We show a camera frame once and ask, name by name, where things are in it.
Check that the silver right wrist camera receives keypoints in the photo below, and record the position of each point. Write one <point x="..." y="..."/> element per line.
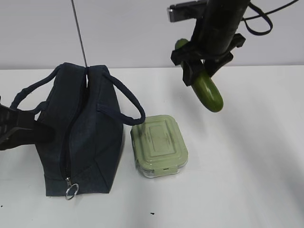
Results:
<point x="187" y="10"/>

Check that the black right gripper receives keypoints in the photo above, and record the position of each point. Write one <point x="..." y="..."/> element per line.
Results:
<point x="190" y="54"/>

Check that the green lidded glass food container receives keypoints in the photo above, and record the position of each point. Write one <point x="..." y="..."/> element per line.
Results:
<point x="158" y="146"/>

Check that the green cucumber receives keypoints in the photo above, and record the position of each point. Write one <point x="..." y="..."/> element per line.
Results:
<point x="204" y="88"/>

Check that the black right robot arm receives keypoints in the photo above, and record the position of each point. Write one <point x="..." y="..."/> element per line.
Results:
<point x="213" y="38"/>

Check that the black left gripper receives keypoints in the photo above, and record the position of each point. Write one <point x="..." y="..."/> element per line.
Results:
<point x="18" y="128"/>

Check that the dark navy fabric lunch bag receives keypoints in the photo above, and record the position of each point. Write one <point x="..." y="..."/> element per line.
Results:
<point x="88" y="108"/>

